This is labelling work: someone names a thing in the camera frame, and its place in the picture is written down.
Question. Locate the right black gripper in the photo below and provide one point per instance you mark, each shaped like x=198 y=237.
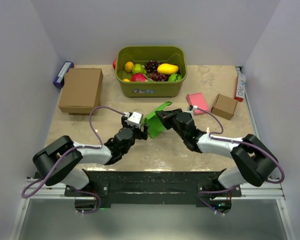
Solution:
x=167 y=116

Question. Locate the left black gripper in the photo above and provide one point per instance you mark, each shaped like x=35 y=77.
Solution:
x=141 y=134

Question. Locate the green paper box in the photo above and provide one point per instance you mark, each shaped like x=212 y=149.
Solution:
x=155 y=127

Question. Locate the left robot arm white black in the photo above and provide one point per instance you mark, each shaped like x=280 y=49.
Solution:
x=57 y=162

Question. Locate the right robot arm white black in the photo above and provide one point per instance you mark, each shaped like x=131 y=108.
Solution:
x=254 y=163

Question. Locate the pink box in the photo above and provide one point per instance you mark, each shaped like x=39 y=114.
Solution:
x=197 y=99

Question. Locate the small brown cardboard box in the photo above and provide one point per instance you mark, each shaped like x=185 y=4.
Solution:
x=224 y=106

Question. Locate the large brown cardboard box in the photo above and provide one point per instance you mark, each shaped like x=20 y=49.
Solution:
x=81 y=92

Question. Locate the red white box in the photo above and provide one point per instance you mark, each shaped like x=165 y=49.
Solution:
x=240 y=87

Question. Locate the purple white box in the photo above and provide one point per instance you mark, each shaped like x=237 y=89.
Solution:
x=58 y=81

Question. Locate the green round fruit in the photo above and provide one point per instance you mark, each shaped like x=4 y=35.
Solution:
x=175 y=77

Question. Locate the dark grapes lower bunch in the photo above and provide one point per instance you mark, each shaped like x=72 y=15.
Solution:
x=158 y=77

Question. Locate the dark grapes bunch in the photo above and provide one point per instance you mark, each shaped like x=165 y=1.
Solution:
x=152 y=66
x=158 y=77

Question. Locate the yellow mango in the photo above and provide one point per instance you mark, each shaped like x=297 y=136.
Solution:
x=167 y=69

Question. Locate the red dragon fruit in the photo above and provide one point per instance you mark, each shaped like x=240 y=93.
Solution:
x=139 y=77

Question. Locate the dark grapes upper bunch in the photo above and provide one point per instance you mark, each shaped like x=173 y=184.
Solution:
x=152 y=66

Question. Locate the green pear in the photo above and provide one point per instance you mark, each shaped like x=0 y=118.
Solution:
x=138 y=68

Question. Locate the olive green plastic bin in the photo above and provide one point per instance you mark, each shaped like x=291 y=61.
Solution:
x=165 y=54

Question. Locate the red fruit behind bin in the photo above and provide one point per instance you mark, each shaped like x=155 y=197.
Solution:
x=114 y=64

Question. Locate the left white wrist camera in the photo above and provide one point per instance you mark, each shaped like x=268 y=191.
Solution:
x=135 y=119

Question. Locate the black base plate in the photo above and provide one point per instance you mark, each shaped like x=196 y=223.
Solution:
x=152 y=188

